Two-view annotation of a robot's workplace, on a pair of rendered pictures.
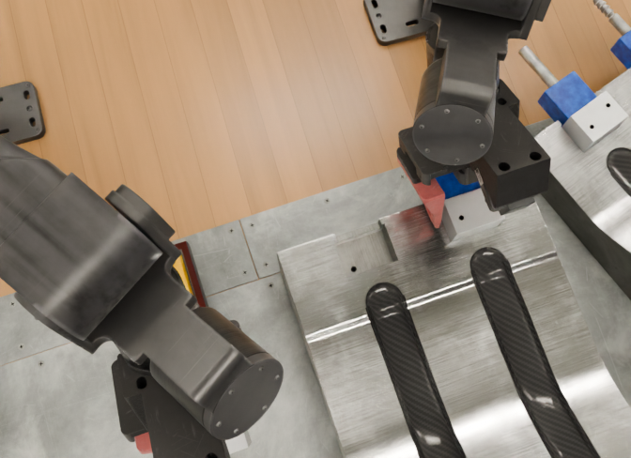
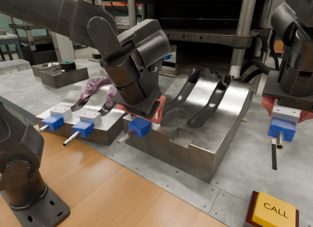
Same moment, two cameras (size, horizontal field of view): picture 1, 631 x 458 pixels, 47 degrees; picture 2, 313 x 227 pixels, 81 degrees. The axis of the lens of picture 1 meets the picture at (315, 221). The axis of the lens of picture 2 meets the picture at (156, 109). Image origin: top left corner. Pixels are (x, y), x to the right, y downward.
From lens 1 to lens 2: 64 cm
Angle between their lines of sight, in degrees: 71
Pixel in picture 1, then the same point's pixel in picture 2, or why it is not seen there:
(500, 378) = (184, 104)
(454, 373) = (193, 110)
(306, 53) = not seen: outside the picture
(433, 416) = (206, 110)
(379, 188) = (147, 172)
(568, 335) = not seen: hidden behind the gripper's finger
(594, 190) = (114, 115)
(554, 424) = (184, 95)
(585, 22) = not seen: hidden behind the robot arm
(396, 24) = (55, 209)
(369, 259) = (182, 141)
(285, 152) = (159, 218)
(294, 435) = (243, 150)
